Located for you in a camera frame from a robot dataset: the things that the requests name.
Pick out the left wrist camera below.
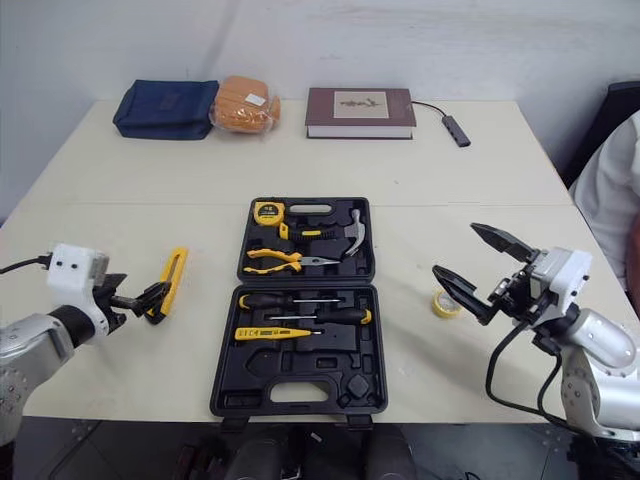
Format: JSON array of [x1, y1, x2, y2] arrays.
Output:
[[46, 243, 111, 337]]

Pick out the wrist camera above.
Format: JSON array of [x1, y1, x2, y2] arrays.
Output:
[[528, 246, 594, 322], [46, 243, 111, 337]]

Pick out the robot body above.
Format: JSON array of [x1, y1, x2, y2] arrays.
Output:
[[178, 423, 418, 480]]

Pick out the black chair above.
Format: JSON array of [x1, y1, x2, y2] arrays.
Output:
[[563, 80, 640, 190]]

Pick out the brown hardcover book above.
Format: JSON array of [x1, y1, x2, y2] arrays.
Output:
[[305, 87, 418, 141]]

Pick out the claw hammer black yellow handle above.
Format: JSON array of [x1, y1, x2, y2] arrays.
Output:
[[277, 209, 369, 259]]

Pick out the navy blue fabric pouch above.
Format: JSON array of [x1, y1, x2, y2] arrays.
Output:
[[112, 78, 222, 142]]

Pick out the grey hub with cable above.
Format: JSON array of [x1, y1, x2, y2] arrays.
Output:
[[410, 99, 473, 148]]

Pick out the black cable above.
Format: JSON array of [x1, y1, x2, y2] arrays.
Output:
[[0, 254, 52, 276], [486, 319, 576, 429]]

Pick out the person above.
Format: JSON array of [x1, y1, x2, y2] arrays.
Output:
[[569, 109, 640, 297]]

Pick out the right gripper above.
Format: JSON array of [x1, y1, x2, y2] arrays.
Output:
[[431, 222, 547, 327]]

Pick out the yellow handled needle-nose pliers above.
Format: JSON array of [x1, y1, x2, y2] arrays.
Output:
[[243, 247, 342, 277]]

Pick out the yellow tape measure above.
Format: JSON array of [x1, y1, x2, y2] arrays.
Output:
[[252, 199, 286, 227]]

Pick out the bread in clear pack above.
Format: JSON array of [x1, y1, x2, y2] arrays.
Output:
[[208, 75, 283, 137]]

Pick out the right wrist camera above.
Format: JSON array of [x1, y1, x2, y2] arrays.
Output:
[[528, 246, 594, 322]]

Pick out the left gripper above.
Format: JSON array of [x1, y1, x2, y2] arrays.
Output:
[[91, 272, 172, 332]]

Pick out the yellow roll of tape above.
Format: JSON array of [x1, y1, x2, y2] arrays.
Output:
[[431, 289, 465, 319]]

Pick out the yellow voltage tester pen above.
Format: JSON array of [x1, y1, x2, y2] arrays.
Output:
[[234, 326, 327, 343]]

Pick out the black tool case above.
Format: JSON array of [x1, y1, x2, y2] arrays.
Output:
[[209, 196, 391, 432]]

